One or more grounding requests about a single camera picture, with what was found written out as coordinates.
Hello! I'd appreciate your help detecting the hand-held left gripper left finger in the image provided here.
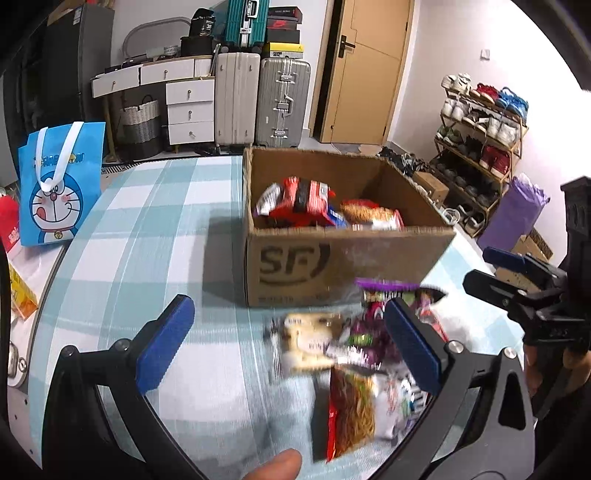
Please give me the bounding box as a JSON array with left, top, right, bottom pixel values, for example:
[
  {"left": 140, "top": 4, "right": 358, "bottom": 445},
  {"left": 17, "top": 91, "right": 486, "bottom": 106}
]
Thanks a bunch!
[{"left": 41, "top": 294, "right": 208, "bottom": 480}]

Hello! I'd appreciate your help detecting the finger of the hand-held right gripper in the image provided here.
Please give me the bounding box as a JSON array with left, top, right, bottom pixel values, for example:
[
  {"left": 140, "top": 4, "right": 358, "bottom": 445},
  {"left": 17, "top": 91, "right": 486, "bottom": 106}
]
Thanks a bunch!
[
  {"left": 463, "top": 270, "right": 559, "bottom": 325},
  {"left": 483, "top": 247, "right": 568, "bottom": 291}
]

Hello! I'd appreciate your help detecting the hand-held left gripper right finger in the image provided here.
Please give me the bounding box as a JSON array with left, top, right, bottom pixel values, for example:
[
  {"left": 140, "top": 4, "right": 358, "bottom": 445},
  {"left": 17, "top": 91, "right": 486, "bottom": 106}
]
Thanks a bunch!
[{"left": 369, "top": 298, "right": 539, "bottom": 480}]

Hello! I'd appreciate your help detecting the maroon snack packet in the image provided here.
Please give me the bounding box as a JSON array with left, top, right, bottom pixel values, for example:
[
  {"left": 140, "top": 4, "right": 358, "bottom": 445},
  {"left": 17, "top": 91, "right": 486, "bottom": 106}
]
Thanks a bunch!
[{"left": 325, "top": 278, "right": 448, "bottom": 370}]

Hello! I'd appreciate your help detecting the white and red noodle packet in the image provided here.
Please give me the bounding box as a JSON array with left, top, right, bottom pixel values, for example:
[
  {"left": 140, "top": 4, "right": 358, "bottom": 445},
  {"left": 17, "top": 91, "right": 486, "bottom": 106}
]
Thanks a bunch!
[
  {"left": 314, "top": 367, "right": 428, "bottom": 462},
  {"left": 341, "top": 198, "right": 404, "bottom": 232}
]

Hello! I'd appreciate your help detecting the brown cardboard box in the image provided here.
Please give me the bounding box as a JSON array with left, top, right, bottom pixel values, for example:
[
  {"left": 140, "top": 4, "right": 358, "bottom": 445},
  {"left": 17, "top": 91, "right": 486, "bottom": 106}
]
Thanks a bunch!
[{"left": 242, "top": 147, "right": 457, "bottom": 309}]

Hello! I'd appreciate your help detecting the blue snack packet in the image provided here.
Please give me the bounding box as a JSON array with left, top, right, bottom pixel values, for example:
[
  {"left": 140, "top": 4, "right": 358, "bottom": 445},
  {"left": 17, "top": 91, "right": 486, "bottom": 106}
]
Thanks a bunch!
[{"left": 323, "top": 205, "right": 349, "bottom": 228}]

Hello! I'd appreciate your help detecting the purple and white snack packet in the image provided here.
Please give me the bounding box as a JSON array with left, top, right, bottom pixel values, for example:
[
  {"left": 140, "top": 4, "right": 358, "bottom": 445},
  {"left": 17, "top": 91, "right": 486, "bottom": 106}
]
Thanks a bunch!
[{"left": 253, "top": 182, "right": 283, "bottom": 217}]

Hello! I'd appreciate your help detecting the red and black snack packet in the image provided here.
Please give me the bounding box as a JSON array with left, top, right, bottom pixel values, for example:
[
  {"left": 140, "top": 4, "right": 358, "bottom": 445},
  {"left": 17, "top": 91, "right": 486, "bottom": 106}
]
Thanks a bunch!
[{"left": 268, "top": 176, "right": 335, "bottom": 227}]

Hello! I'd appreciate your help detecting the person's right hand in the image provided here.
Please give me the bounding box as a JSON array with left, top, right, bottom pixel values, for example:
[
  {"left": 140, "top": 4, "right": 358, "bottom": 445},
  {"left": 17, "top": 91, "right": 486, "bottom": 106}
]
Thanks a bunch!
[{"left": 523, "top": 344, "right": 591, "bottom": 400}]

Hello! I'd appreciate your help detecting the person's left hand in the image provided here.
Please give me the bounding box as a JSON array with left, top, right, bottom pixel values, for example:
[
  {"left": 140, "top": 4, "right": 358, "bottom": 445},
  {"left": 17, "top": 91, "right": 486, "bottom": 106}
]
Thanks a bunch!
[{"left": 242, "top": 449, "right": 303, "bottom": 480}]

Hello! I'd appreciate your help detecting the printed cardboard box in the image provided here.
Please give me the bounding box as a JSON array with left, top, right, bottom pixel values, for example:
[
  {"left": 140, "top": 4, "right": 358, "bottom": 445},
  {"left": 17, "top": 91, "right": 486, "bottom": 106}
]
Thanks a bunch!
[{"left": 496, "top": 228, "right": 555, "bottom": 287}]

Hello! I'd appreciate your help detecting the purple bag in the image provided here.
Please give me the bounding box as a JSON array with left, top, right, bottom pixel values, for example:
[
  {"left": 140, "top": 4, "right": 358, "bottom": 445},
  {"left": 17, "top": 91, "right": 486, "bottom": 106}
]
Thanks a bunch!
[{"left": 478, "top": 173, "right": 550, "bottom": 252}]

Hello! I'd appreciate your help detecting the small plain cardboard box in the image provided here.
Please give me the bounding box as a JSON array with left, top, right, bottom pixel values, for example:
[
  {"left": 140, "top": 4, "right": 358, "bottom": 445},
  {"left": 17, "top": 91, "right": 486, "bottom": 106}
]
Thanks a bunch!
[{"left": 412, "top": 170, "right": 450, "bottom": 206}]

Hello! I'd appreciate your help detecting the wooden shoe rack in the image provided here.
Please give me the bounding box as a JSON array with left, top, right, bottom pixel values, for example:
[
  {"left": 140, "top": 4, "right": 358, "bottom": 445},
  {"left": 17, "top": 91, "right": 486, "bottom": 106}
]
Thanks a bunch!
[{"left": 434, "top": 88, "right": 529, "bottom": 238}]

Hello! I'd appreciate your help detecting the yellow snack packet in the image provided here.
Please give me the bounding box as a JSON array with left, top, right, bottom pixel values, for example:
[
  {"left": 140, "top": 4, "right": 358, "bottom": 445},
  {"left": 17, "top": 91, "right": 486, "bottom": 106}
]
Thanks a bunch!
[{"left": 7, "top": 263, "right": 38, "bottom": 320}]

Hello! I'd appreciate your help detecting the blue cartoon tote bag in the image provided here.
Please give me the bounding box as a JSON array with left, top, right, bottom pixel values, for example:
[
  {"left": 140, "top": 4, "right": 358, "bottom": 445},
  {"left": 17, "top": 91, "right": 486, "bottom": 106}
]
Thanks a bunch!
[{"left": 18, "top": 121, "right": 107, "bottom": 247}]

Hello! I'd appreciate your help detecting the red plush toy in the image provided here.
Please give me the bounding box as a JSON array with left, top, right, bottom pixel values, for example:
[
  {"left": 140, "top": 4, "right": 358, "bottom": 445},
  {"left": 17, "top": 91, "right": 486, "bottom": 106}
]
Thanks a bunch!
[{"left": 0, "top": 194, "right": 21, "bottom": 252}]

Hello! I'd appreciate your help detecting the woven laundry basket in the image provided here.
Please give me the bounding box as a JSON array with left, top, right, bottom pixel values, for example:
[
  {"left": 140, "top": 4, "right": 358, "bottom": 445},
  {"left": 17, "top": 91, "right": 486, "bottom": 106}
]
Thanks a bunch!
[{"left": 119, "top": 95, "right": 162, "bottom": 160}]

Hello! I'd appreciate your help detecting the wooden door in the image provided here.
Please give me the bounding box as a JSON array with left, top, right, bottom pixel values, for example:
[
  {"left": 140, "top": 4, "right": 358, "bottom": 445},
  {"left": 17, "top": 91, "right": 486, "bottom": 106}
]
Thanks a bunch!
[{"left": 318, "top": 0, "right": 415, "bottom": 145}]

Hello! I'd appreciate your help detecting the cream suitcase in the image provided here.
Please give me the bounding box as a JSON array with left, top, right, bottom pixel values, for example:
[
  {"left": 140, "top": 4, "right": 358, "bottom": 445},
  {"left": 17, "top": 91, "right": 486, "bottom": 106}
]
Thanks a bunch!
[{"left": 215, "top": 52, "right": 262, "bottom": 149}]

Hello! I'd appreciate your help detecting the white dresser with drawers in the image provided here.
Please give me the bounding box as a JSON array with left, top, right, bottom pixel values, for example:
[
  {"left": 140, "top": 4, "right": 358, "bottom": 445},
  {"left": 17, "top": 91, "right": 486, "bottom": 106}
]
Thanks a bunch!
[{"left": 91, "top": 55, "right": 217, "bottom": 151}]

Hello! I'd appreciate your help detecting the silver suitcase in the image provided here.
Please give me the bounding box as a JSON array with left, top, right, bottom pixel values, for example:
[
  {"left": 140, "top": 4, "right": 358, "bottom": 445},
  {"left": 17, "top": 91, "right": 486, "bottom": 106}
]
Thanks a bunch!
[{"left": 255, "top": 56, "right": 311, "bottom": 149}]

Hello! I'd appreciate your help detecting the grey refrigerator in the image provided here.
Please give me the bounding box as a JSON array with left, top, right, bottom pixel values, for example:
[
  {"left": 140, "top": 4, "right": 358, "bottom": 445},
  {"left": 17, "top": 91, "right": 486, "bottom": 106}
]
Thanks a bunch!
[{"left": 44, "top": 4, "right": 115, "bottom": 153}]

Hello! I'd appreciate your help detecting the black storage box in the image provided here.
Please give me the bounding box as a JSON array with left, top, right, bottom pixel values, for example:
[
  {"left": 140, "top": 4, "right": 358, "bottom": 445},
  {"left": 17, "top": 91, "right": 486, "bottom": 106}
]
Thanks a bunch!
[{"left": 180, "top": 36, "right": 214, "bottom": 58}]

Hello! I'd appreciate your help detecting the yellow and black box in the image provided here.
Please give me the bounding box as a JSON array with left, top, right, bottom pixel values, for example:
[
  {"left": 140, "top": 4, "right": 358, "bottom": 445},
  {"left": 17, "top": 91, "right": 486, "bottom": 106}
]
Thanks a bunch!
[{"left": 262, "top": 42, "right": 304, "bottom": 60}]

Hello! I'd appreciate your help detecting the black bag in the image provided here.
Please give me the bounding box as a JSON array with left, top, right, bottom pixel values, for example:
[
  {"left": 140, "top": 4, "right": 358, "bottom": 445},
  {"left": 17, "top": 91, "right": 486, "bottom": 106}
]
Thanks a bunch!
[{"left": 188, "top": 8, "right": 217, "bottom": 38}]

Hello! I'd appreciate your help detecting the black and red shoe box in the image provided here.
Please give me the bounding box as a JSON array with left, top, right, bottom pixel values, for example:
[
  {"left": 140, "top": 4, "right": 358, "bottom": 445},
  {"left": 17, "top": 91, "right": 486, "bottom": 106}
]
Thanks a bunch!
[{"left": 268, "top": 6, "right": 303, "bottom": 31}]

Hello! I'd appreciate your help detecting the teal suitcase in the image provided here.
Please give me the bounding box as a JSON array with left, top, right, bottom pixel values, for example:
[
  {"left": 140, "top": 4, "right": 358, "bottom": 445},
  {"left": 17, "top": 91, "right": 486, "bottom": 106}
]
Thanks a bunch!
[{"left": 225, "top": 0, "right": 271, "bottom": 49}]

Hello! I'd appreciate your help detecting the grey oval frame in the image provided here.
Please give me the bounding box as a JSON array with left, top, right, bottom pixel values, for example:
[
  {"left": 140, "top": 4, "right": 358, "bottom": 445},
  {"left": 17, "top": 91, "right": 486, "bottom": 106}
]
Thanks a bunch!
[{"left": 122, "top": 17, "right": 192, "bottom": 61}]

